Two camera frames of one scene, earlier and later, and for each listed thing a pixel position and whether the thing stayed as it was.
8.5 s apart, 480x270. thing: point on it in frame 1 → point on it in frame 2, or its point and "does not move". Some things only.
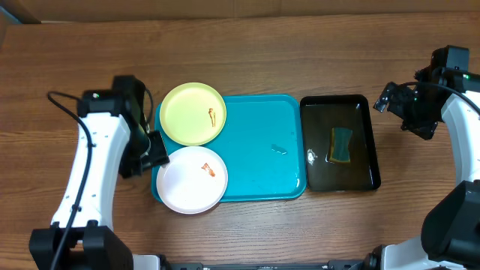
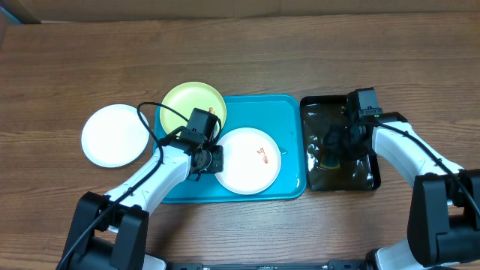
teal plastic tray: (262, 144) does not move
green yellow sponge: (340, 145) → (330, 160)
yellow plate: (193, 114) does not move
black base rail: (341, 265) does not move
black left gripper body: (149, 152) → (215, 161)
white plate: (193, 181) → (252, 161)
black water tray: (320, 114) does not move
